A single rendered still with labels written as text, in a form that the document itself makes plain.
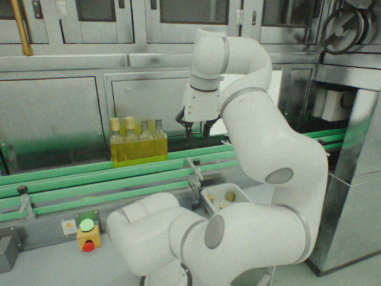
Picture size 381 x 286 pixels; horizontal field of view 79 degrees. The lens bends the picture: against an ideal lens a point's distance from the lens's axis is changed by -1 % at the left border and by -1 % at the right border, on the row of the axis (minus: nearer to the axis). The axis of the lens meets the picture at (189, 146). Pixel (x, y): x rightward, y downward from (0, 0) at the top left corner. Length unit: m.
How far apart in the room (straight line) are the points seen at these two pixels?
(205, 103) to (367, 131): 0.94
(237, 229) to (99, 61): 0.89
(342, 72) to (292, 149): 1.16
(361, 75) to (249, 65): 0.94
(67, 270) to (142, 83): 0.75
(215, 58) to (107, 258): 0.74
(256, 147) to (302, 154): 0.06
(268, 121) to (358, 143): 1.11
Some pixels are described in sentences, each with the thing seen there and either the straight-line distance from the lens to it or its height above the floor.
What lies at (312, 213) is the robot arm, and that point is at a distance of 0.39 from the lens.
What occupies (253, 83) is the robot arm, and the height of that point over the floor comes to 1.37.
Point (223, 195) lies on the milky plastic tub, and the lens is 1.10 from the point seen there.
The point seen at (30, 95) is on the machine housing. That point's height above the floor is 1.24.
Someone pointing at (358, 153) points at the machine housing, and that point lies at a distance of 1.42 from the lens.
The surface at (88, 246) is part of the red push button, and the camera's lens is 0.92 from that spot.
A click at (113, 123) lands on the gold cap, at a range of 0.94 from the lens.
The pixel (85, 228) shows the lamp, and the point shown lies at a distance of 0.92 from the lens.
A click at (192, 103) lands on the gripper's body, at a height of 1.29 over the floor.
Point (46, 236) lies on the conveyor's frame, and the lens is 1.02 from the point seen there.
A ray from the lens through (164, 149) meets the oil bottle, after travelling 0.99.
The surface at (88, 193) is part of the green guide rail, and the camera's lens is 0.93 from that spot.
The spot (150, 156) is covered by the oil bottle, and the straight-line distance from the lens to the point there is 0.99.
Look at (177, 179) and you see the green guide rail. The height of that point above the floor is 0.93.
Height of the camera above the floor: 1.42
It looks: 24 degrees down
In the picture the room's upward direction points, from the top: straight up
